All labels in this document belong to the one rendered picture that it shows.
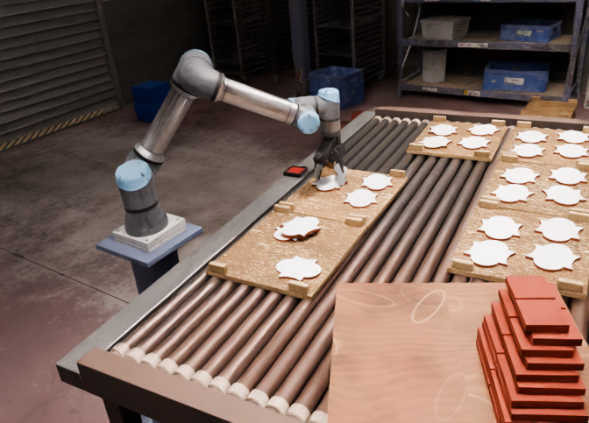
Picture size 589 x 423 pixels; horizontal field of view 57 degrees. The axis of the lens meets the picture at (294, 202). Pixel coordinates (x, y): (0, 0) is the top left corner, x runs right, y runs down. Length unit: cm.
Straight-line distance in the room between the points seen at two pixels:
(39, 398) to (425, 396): 212
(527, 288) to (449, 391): 23
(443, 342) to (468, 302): 15
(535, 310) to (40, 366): 250
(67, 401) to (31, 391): 21
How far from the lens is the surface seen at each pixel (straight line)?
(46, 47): 665
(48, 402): 285
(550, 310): 102
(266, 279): 156
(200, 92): 179
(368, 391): 108
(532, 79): 620
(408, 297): 130
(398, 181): 210
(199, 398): 124
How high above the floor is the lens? 181
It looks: 26 degrees down
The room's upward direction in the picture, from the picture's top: 5 degrees counter-clockwise
